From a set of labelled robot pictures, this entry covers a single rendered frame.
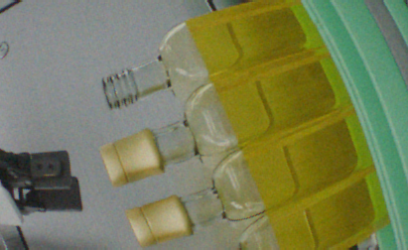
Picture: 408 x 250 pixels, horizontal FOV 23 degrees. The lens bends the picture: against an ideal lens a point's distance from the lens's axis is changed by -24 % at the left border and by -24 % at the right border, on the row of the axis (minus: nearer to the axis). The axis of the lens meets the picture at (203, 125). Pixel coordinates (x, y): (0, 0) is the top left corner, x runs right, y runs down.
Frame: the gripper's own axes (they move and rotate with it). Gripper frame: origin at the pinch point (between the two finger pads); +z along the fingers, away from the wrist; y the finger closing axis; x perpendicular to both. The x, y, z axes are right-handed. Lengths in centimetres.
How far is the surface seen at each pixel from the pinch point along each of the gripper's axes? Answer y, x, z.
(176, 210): 1.9, -3.6, 10.0
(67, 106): -12.6, 12.9, 0.1
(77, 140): -12.6, 9.3, 1.1
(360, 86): 6.4, 2.8, 25.5
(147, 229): 1.7, -5.0, 7.6
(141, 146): 1.8, 1.8, 8.0
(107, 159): 1.8, 1.1, 5.2
